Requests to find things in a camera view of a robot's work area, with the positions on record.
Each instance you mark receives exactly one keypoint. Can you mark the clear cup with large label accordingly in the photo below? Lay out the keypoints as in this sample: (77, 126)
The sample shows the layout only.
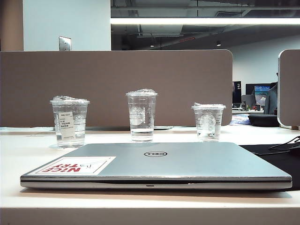
(70, 131)

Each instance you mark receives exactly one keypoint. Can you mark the tall clear plastic cup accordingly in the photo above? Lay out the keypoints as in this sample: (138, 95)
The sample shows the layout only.
(141, 117)

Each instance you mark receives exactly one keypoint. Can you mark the short clear plastic cup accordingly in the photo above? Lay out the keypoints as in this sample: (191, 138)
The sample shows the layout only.
(208, 124)

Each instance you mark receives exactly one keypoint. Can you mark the silver Dell laptop with sticker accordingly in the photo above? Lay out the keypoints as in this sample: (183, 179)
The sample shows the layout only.
(187, 161)

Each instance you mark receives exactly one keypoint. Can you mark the wide brown desk divider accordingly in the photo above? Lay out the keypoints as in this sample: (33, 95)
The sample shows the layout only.
(117, 75)

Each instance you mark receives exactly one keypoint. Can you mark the black sign with numeral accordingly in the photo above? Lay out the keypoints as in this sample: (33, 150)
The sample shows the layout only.
(237, 92)

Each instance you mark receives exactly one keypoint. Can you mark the dark switched-off monitor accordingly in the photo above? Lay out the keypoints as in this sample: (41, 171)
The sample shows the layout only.
(249, 90)

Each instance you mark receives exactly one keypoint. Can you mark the long ceiling light strip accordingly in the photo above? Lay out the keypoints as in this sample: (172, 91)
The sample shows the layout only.
(199, 21)

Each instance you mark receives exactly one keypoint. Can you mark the monitor with blue picture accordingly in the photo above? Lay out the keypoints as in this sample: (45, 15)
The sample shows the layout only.
(261, 95)

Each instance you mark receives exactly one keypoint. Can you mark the black round cushion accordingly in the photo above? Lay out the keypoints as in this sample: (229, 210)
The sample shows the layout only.
(262, 119)

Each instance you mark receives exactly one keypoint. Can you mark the grey office chair back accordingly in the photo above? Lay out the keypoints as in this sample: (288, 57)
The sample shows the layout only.
(273, 100)

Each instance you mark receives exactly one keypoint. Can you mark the black mouse pad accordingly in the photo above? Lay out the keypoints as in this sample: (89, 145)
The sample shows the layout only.
(269, 164)

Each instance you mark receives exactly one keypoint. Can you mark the brown divider with white edge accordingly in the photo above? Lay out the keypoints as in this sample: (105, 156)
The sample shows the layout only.
(290, 82)

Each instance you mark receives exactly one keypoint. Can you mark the metal wall switch plate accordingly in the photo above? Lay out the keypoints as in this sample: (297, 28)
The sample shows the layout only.
(65, 43)

